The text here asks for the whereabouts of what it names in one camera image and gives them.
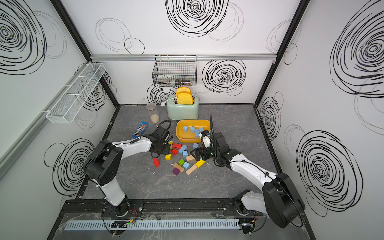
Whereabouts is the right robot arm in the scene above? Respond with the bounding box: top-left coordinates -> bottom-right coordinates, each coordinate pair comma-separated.
192,130 -> 306,228

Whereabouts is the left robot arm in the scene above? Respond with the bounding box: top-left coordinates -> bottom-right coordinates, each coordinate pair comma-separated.
84,126 -> 173,216

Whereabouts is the long red block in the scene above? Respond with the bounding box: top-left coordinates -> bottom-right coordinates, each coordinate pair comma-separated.
172,143 -> 183,149

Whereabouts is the yellow cube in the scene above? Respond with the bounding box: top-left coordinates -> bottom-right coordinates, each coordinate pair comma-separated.
165,154 -> 172,161

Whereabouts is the blue candy bag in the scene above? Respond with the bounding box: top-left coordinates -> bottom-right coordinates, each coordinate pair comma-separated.
133,122 -> 149,138

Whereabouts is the red block left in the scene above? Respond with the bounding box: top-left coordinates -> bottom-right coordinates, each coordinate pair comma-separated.
153,158 -> 161,168

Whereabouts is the long yellow block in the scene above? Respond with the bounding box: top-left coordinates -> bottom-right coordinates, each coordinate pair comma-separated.
195,159 -> 206,168

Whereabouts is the yellow plastic tub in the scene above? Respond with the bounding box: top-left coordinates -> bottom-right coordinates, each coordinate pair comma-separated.
176,120 -> 210,143

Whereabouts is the natural wood block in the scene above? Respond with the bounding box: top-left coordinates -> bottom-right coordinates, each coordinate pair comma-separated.
186,155 -> 196,163

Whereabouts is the thin wood plank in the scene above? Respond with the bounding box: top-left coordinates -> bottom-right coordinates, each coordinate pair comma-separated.
173,163 -> 185,172

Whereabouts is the mint green toaster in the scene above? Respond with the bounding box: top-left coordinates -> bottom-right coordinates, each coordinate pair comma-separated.
166,94 -> 200,121

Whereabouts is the long natural wood plank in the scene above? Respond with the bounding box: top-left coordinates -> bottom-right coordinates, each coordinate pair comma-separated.
186,165 -> 199,176

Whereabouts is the purple cube bottom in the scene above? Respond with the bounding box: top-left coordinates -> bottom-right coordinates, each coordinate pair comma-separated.
173,168 -> 180,176

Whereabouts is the yellow toast slice front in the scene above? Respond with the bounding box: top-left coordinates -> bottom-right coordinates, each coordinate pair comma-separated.
177,92 -> 194,105

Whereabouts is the yellow toast slice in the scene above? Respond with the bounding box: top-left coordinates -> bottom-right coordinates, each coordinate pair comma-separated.
177,92 -> 194,105
176,87 -> 191,96

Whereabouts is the yellow toast slice back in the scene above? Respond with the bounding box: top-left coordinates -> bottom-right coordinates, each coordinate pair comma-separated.
176,87 -> 191,96

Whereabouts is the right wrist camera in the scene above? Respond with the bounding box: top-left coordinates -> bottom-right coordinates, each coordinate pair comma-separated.
200,131 -> 212,150

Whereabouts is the black wire wall basket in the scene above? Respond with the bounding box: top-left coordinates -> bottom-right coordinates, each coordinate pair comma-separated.
152,55 -> 198,87

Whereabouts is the white slotted cable duct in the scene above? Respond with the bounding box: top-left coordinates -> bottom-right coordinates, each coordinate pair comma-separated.
64,219 -> 241,231

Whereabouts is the white wire wall shelf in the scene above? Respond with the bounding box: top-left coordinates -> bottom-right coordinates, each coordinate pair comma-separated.
46,63 -> 106,124

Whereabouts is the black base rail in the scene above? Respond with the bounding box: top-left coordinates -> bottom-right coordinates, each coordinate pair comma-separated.
61,198 -> 263,218

